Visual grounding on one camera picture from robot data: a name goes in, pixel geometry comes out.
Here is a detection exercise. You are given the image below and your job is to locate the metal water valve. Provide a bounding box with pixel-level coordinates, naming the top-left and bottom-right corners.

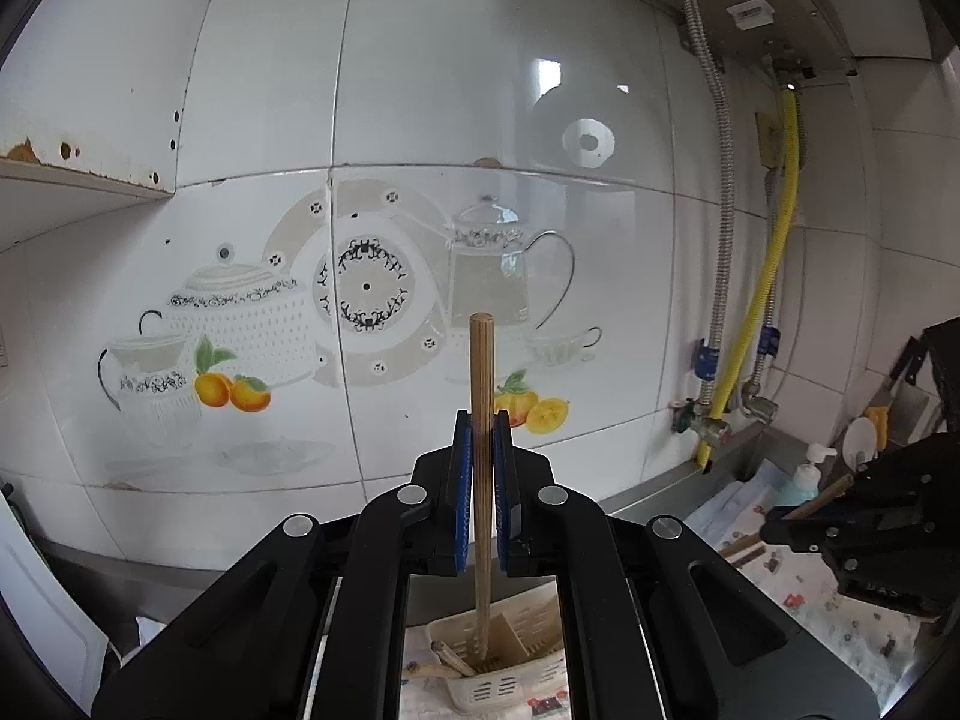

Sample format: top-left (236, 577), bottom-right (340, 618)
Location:
top-left (671, 386), bottom-right (781, 446)

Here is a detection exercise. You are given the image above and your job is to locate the cleaver with black handle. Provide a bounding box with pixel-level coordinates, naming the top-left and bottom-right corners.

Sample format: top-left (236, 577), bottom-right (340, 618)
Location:
top-left (889, 336), bottom-right (935, 445)

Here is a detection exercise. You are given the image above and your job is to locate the printed cartoon blanket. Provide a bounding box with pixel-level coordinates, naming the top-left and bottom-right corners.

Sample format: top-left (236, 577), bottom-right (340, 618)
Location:
top-left (401, 476), bottom-right (931, 720)

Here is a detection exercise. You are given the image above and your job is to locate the white spoon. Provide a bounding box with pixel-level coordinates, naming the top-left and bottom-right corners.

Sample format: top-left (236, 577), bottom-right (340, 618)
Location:
top-left (843, 415), bottom-right (881, 470)

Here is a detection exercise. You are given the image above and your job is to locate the white wall shelf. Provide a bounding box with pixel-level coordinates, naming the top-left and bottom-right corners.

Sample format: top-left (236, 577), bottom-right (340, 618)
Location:
top-left (0, 156), bottom-right (178, 250)

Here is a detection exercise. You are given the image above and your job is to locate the brown wooden chopstick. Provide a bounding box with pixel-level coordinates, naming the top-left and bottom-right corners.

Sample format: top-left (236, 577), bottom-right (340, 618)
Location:
top-left (429, 639), bottom-right (478, 678)

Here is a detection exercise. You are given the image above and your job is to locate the white appliance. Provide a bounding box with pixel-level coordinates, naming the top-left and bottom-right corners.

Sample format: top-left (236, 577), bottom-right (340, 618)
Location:
top-left (0, 491), bottom-right (110, 692)

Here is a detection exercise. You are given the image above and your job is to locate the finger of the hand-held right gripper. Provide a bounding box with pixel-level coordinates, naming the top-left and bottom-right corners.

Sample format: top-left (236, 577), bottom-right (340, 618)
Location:
top-left (759, 515), bottom-right (853, 553)
top-left (825, 459), bottom-right (883, 523)

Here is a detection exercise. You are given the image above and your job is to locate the yellow tool handle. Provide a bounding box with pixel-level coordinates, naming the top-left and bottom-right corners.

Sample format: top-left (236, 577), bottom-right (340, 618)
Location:
top-left (862, 405), bottom-right (894, 452)

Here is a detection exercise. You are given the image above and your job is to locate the ribbed wooden chopstick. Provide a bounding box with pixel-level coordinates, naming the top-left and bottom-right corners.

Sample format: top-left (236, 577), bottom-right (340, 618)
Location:
top-left (469, 313), bottom-right (497, 674)

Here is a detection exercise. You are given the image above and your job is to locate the braided metal hose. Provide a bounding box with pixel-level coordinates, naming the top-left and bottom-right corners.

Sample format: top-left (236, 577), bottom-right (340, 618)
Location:
top-left (677, 0), bottom-right (736, 392)
top-left (748, 165), bottom-right (785, 400)

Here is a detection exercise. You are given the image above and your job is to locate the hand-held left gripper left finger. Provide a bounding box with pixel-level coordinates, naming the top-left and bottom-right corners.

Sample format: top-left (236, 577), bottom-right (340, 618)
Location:
top-left (94, 409), bottom-right (476, 720)

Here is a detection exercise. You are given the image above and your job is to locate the cream plastic chopstick holder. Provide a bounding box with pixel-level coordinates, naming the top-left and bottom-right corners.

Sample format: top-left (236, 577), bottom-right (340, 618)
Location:
top-left (426, 600), bottom-right (566, 717)

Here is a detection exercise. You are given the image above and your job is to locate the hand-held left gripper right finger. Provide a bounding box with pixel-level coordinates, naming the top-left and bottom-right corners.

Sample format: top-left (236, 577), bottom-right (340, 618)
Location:
top-left (491, 409), bottom-right (878, 720)

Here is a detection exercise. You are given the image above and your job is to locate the yellow gas hose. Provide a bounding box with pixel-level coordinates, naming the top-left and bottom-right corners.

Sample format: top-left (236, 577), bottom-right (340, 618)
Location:
top-left (697, 86), bottom-right (802, 466)

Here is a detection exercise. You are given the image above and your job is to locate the teal soap pump bottle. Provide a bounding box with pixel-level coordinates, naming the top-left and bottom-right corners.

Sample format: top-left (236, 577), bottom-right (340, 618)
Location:
top-left (775, 442), bottom-right (839, 508)

